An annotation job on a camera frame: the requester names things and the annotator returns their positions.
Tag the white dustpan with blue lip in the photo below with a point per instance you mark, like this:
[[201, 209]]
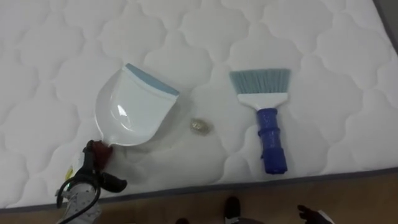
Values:
[[133, 109]]

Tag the small crumpled paper scrap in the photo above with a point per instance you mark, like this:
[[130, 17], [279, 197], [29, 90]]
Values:
[[200, 126]]

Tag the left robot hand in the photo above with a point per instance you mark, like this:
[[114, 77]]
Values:
[[90, 169]]

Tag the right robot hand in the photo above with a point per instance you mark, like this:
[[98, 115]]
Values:
[[314, 216]]

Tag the white quilted bed mattress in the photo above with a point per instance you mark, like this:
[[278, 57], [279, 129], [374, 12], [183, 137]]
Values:
[[326, 46]]

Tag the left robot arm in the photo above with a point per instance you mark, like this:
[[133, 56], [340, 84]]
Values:
[[80, 200]]

